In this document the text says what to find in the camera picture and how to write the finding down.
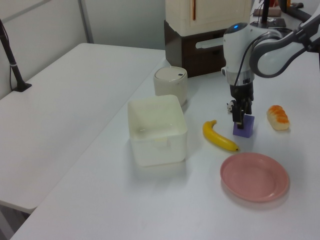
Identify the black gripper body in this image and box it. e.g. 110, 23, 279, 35
229, 83, 255, 103

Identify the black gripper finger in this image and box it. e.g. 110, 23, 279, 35
231, 98, 245, 130
243, 98, 253, 116

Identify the purple cube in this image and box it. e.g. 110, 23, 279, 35
232, 114, 255, 139

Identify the pink plate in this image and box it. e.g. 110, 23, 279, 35
219, 152, 291, 203

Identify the toy panda figure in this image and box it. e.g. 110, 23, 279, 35
226, 99, 237, 114

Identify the toy bread loaf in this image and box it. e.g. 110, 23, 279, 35
266, 104, 291, 131

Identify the yellow toy banana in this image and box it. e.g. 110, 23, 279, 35
202, 119, 240, 153

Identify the dark brown drawer cabinet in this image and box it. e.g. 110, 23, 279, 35
164, 19, 229, 79

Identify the black device with red light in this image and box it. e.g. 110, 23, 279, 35
249, 20, 295, 33

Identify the cream round lidded trash can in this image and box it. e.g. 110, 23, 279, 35
153, 66, 188, 106

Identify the white square plastic bin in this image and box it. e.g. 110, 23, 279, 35
127, 94, 188, 168

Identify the black upright pole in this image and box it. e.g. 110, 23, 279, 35
260, 0, 272, 24

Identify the cream toy cabinet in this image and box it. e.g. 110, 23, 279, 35
165, 0, 252, 36

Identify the brown flat box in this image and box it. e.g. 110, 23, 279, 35
253, 8, 283, 18

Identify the black camera stand pole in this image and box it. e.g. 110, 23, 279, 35
0, 18, 33, 93

